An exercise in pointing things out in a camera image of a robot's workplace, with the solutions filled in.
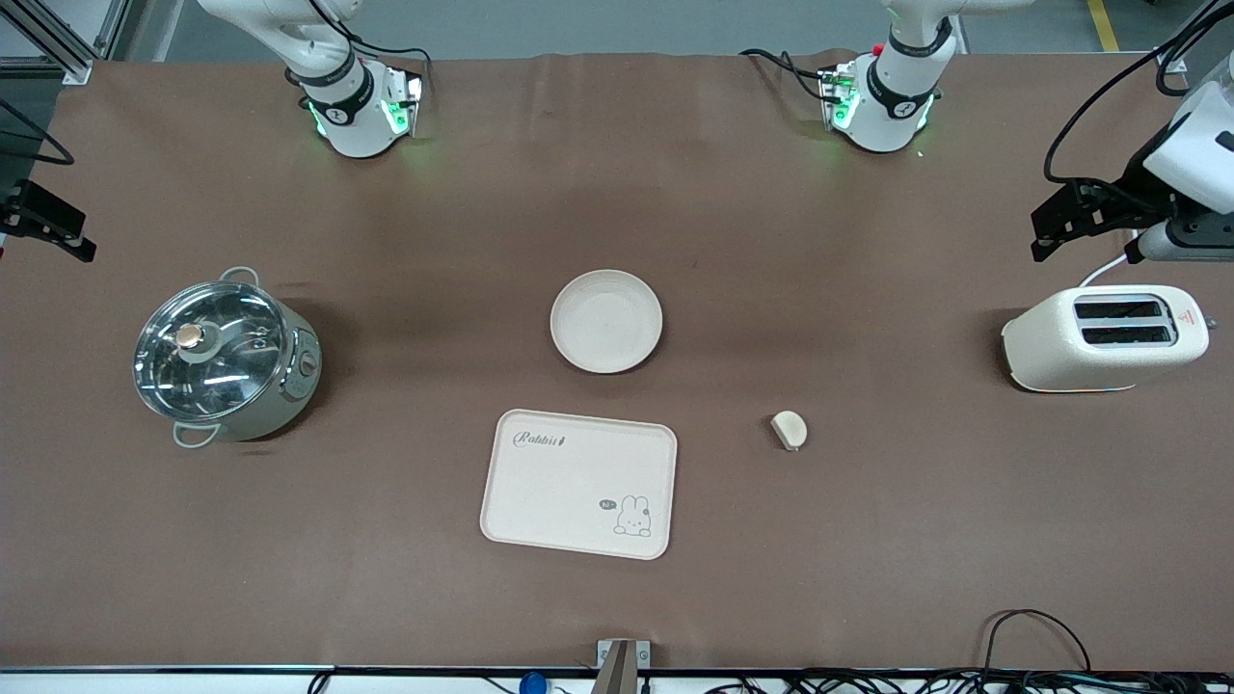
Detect round cream plate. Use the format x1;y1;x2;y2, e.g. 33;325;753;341
550;269;664;375

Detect cream rabbit print tray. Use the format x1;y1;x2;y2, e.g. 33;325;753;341
479;409;679;561

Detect cream two-slot toaster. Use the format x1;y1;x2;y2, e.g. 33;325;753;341
1001;284;1212;393

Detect glass pot lid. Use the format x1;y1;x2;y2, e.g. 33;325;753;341
133;281;288;423

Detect steel pot with glass lid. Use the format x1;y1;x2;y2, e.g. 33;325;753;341
133;267;323;450

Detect brown table cover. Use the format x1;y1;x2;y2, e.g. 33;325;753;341
0;50;1234;672

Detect white toaster cable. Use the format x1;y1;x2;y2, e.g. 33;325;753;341
1077;253;1131;289

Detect aluminium frame profile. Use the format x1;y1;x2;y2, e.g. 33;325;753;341
0;0;133;86

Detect black left base cable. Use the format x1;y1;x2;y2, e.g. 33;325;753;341
739;47;836;103

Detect black looped cable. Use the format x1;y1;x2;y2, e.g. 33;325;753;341
981;608;1092;676

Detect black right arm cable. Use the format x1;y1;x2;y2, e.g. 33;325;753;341
307;0;434;97

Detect grey metal bracket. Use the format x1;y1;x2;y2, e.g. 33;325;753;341
595;638;652;694

